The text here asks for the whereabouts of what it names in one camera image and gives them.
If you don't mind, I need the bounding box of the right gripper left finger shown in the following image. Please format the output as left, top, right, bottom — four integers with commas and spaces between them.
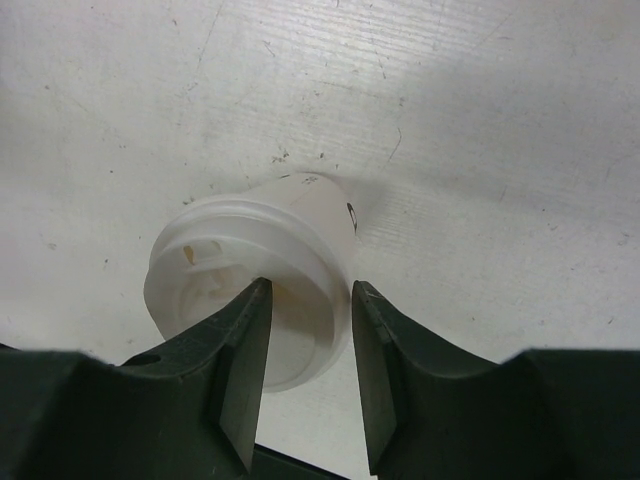
1, 279, 273, 479

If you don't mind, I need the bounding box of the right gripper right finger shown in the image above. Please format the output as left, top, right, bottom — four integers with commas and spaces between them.
352, 281, 639, 479

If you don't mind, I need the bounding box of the white plastic cup lid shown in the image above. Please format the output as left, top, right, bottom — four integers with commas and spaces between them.
144, 198, 350, 392

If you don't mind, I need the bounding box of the white paper coffee cup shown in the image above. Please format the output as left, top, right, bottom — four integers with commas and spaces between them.
246, 172, 357, 284

